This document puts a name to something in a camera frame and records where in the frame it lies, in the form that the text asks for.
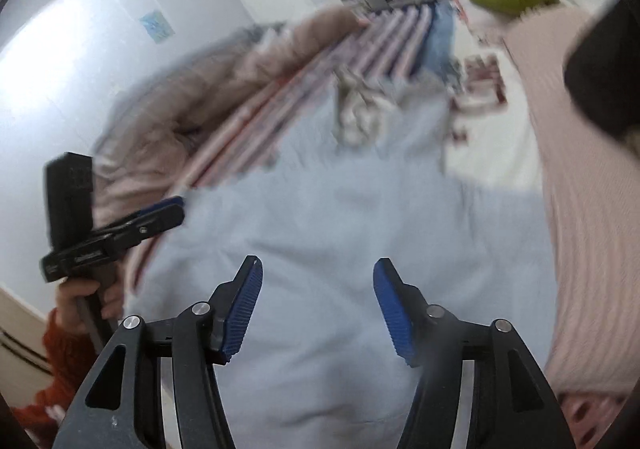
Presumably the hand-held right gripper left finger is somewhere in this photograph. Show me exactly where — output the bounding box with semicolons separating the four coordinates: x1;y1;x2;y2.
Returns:
52;255;264;449

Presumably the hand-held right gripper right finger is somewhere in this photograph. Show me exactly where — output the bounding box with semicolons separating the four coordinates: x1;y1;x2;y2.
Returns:
372;257;576;449

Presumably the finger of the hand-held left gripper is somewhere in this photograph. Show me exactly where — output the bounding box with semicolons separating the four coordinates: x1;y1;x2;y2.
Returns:
111;196;185;251

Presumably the light grey jacket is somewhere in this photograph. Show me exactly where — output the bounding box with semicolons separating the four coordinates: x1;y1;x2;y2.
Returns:
122;94;558;449

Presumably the person's left hand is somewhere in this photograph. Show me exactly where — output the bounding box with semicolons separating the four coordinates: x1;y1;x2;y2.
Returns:
55;278;126;335

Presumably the pink grey quilt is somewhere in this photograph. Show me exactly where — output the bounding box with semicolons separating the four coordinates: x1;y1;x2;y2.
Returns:
92;8;370;240

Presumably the striped printed bed sheet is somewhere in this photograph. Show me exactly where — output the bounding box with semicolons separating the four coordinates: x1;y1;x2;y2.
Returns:
170;2;541;195

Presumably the pink ribbed cloth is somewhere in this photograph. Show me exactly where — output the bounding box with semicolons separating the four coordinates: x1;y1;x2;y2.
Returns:
500;4;640;400

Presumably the black cloth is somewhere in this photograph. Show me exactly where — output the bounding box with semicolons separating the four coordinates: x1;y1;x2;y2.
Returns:
564;0;640;140

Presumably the small blue wall poster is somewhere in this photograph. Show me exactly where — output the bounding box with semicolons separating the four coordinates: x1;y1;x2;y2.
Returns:
139;10;176;44

